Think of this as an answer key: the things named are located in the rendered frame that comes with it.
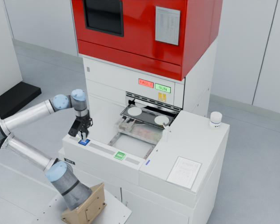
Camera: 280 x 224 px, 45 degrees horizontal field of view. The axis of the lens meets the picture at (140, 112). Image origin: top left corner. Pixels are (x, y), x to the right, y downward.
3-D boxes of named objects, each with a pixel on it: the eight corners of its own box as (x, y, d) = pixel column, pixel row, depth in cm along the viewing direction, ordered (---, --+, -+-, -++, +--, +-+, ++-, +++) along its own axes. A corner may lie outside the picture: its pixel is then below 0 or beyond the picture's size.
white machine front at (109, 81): (89, 93, 278) (83, 49, 253) (182, 123, 247) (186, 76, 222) (87, 95, 276) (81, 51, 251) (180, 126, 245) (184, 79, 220)
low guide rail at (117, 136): (137, 113, 257) (137, 110, 255) (139, 114, 256) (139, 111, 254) (100, 156, 223) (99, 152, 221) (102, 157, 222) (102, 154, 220)
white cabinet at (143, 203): (114, 171, 320) (108, 102, 269) (213, 212, 284) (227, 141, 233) (72, 224, 276) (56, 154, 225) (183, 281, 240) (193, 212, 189)
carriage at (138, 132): (119, 123, 243) (119, 120, 241) (166, 139, 229) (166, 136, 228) (114, 130, 238) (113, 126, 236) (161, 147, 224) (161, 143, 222)
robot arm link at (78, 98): (69, 89, 193) (84, 86, 194) (71, 104, 199) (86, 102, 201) (70, 97, 187) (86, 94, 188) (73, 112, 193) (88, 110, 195)
